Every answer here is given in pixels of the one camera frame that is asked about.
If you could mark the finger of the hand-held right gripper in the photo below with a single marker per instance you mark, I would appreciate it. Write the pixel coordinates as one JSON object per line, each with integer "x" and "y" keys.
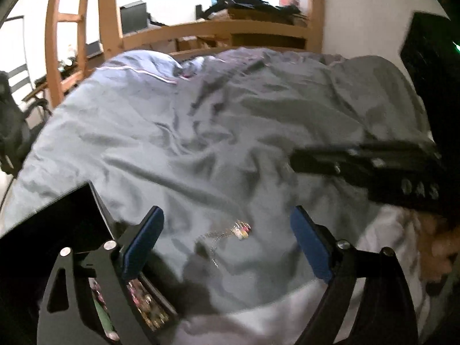
{"x": 323, "y": 163}

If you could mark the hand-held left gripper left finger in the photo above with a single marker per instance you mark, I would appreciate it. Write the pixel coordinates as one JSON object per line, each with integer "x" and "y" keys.
{"x": 143, "y": 244}

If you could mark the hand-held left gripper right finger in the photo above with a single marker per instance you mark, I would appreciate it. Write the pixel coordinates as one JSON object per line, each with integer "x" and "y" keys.
{"x": 311, "y": 248}

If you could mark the green jade bangle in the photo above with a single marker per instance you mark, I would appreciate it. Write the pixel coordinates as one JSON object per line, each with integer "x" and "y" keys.
{"x": 103, "y": 312}

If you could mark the black jewelry box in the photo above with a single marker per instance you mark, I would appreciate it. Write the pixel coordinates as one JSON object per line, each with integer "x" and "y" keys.
{"x": 54, "y": 222}

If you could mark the person's right hand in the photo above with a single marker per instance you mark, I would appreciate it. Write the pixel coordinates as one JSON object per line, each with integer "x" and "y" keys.
{"x": 436, "y": 248}

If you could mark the white striped blanket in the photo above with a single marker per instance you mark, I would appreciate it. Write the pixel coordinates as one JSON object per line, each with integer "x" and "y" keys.
{"x": 258, "y": 316}

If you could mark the grey duvet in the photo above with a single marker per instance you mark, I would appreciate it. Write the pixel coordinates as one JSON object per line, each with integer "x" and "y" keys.
{"x": 179, "y": 133}

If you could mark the black office chair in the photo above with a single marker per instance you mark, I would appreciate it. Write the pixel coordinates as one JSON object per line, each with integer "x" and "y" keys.
{"x": 10, "y": 125}

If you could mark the pile of dark clothes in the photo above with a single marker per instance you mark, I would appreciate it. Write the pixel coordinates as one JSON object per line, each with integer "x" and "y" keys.
{"x": 248, "y": 1}

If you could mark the wooden desk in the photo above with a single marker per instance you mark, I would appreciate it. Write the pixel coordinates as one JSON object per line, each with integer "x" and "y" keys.
{"x": 54, "y": 82}

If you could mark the black computer monitor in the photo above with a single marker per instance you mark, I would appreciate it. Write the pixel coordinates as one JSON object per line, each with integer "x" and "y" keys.
{"x": 133, "y": 16}

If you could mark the wooden loft bed frame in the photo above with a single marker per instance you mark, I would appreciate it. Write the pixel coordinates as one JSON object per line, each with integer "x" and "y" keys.
{"x": 107, "y": 14}

